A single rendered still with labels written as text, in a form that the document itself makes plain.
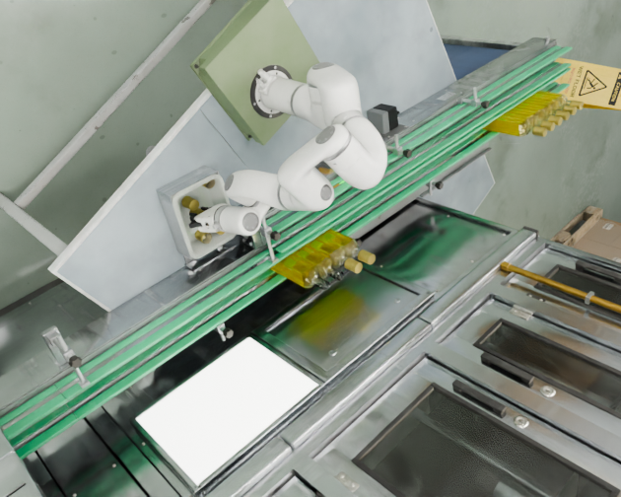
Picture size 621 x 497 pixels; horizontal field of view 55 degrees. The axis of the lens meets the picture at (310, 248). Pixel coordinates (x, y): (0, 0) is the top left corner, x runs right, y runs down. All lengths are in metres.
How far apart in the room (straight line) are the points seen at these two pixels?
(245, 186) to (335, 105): 0.30
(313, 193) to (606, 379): 0.89
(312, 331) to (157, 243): 0.54
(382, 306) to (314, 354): 0.27
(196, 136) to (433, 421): 1.03
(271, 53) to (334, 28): 0.36
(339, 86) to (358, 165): 0.22
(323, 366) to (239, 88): 0.82
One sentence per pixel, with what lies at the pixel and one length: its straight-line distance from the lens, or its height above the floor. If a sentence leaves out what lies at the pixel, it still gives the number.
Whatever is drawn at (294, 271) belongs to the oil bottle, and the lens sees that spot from 1.81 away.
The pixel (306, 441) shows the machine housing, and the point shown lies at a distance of 1.57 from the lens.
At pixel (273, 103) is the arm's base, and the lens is 1.76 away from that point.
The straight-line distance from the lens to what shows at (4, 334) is 2.37.
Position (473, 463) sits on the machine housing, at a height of 1.74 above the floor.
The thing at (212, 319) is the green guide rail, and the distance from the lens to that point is 1.81.
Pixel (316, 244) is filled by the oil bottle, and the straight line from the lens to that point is 1.90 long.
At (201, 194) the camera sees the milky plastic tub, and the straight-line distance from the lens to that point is 1.85.
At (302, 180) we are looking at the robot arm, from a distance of 1.33.
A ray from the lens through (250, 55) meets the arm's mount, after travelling 1.78.
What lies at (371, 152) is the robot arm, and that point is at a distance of 1.38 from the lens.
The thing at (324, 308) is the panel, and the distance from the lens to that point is 1.89.
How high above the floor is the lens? 2.26
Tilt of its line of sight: 42 degrees down
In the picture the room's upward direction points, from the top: 115 degrees clockwise
